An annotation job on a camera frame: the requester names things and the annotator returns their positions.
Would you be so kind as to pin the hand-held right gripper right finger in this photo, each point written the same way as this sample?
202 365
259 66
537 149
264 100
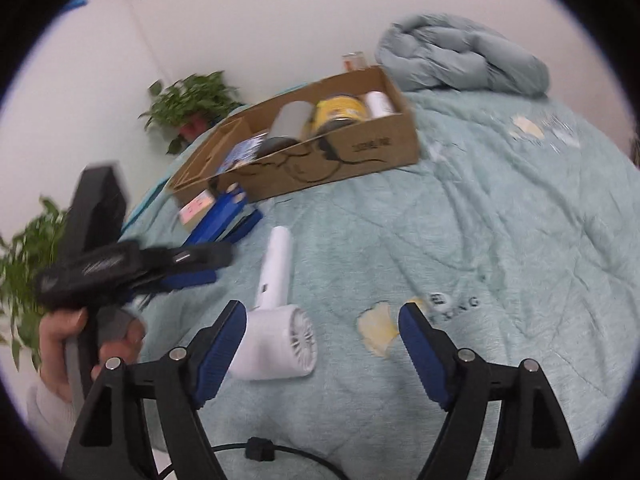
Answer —
420 350

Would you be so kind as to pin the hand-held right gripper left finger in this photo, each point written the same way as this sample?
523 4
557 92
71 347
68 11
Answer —
220 350

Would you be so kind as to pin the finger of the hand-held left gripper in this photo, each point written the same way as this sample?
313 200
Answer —
200 255
190 279

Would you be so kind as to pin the white hair dryer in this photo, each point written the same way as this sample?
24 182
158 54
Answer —
272 340

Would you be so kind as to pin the colourful board game box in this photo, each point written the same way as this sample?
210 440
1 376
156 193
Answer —
240 155

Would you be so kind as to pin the brown cardboard box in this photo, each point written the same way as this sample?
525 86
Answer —
370 145

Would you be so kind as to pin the person's left forearm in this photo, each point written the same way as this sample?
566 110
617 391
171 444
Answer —
47 420

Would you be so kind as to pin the person's left hand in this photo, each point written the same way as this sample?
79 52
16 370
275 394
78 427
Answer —
52 350

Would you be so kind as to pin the wide blue box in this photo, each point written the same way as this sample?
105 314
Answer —
220 215

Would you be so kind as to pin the pink flat box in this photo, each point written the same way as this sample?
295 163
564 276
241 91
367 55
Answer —
196 206

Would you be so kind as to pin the narrow blue box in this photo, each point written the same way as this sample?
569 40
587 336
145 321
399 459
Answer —
245 227

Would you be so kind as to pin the green leafy plant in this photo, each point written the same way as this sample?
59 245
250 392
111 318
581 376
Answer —
25 260

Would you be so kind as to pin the teal bed quilt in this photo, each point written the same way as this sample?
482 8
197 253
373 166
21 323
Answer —
450 240

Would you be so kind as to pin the green plant in red pot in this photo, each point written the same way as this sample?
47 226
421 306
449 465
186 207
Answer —
195 97

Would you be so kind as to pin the grey cup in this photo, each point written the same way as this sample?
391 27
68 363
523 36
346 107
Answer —
290 120

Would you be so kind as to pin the yellow round can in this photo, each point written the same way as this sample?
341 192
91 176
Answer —
340 110

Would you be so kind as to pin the jar with orange label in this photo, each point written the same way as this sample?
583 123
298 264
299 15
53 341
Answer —
354 62

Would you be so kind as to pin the folded grey-blue comforter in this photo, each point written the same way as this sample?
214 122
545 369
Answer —
450 55

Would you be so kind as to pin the blue wall tape strip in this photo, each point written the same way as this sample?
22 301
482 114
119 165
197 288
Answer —
76 1

